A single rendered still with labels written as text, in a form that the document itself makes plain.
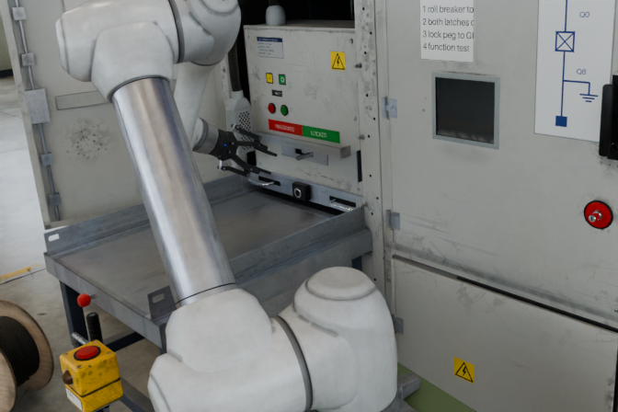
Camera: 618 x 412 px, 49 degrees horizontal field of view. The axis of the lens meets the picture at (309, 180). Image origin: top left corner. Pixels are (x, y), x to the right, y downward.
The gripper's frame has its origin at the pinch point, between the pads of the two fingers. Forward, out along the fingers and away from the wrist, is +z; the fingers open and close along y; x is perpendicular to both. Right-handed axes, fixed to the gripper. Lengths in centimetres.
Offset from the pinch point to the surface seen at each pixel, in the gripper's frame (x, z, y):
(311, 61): 5.4, 0.8, -31.4
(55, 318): -158, 40, 97
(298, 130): -2.4, 11.5, -12.8
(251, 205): -14.4, 13.5, 13.6
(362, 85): 28.9, -0.3, -25.5
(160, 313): 27, -38, 42
